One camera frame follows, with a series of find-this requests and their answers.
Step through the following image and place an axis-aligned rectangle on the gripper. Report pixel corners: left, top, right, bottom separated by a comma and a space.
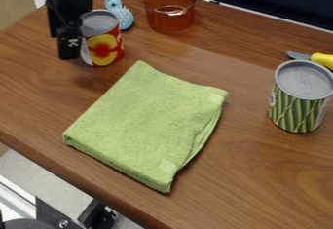
44, 0, 95, 61

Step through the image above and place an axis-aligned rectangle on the red and yellow tin can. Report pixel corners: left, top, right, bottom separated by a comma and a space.
78, 9, 127, 67

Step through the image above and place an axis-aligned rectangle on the green striped tin can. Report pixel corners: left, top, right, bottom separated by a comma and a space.
266, 59, 333, 134

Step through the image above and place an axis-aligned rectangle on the light blue brush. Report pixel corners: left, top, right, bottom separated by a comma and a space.
102, 0, 137, 31

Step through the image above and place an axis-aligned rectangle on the orange transparent cup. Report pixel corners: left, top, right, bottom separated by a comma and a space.
141, 0, 199, 34

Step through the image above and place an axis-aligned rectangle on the green cloth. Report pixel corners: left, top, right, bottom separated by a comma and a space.
60, 60, 231, 194

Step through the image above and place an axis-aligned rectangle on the yellow handled knife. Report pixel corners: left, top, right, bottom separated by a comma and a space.
284, 50, 333, 71

